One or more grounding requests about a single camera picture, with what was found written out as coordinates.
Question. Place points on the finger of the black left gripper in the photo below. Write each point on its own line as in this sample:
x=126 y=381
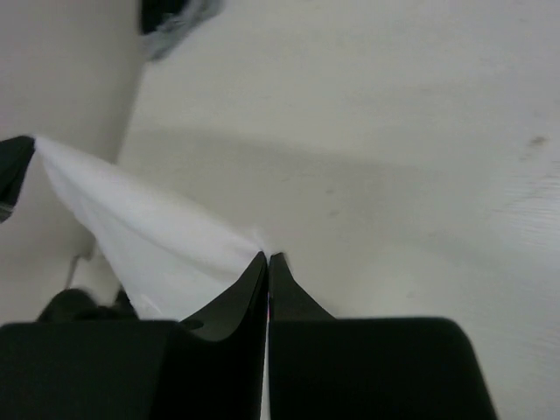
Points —
x=15 y=156

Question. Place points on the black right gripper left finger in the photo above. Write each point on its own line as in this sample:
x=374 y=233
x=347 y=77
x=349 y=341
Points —
x=213 y=365

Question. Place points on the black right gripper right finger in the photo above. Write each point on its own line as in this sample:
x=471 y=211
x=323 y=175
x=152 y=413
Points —
x=322 y=367

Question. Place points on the white tank top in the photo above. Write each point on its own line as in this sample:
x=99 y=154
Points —
x=171 y=256

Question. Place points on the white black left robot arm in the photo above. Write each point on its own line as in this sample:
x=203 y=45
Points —
x=71 y=304

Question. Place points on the folded grey tank top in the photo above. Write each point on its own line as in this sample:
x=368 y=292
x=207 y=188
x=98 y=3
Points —
x=164 y=24

